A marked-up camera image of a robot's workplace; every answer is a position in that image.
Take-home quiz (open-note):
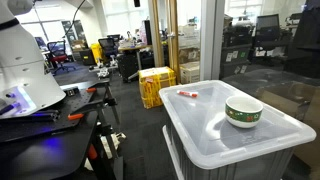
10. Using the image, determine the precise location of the red and black office chair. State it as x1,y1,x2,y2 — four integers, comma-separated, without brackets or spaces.
46,40,77,76

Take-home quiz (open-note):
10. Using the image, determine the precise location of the white bowl with green band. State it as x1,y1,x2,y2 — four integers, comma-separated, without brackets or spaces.
224,95,264,129

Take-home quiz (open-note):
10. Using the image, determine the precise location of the black mesh office chair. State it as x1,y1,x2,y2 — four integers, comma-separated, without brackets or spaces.
97,37,120,66

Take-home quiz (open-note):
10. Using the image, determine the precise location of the orange marker with white cap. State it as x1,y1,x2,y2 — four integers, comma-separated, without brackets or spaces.
176,89,199,99

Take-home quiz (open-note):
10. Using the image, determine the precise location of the grey plastic storage bin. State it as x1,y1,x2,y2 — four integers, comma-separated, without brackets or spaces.
162,124,296,180

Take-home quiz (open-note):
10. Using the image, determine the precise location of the small white wheeled device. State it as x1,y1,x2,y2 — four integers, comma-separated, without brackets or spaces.
89,63,118,79

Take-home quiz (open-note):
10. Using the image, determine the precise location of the black drawer cabinet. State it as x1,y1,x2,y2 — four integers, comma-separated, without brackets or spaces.
116,53,140,83

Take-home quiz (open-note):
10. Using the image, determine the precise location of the black curved hanging cable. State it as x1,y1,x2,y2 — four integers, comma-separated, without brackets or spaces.
62,0,87,38

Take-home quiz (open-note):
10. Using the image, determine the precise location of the cardboard box with white label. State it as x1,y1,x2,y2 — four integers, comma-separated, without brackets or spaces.
179,60,201,85

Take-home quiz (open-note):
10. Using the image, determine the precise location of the black perforated breadboard plate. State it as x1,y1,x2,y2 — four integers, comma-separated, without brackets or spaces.
0,87,98,144

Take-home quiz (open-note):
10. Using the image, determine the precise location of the white window frame post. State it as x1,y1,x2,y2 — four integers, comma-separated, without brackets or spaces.
199,0,226,82

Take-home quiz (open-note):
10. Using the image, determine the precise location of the small black connector block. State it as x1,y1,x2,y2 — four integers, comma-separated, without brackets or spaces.
64,87,80,97

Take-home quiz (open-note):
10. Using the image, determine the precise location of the white plastic bracket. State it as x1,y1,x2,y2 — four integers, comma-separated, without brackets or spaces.
99,131,127,159

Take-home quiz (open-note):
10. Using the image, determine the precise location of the brown cardboard box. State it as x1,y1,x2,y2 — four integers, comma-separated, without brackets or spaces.
178,46,201,64

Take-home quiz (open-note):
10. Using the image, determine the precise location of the black shelf with labelled bins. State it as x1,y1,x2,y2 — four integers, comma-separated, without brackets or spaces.
219,43,253,79

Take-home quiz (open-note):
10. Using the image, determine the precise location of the black computer monitor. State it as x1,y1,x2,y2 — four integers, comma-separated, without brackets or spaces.
254,13,282,43

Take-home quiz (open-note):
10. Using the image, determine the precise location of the round wooden office table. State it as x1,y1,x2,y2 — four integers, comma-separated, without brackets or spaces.
118,44,153,80

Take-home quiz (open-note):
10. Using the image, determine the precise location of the yellow strapped box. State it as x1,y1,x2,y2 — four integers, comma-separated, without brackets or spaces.
138,66,177,110

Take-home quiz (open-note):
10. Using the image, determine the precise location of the black table frame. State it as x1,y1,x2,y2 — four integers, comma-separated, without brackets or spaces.
0,78,126,180

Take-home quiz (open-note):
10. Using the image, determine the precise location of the translucent plastic storage bin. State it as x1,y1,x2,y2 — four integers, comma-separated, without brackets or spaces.
158,79,317,170

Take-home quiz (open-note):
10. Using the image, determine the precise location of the yellow waste bin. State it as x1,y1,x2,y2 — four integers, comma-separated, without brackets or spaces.
90,42,104,64

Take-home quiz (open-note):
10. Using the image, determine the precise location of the wooden door frame post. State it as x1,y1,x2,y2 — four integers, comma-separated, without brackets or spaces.
147,0,166,68
166,0,181,84

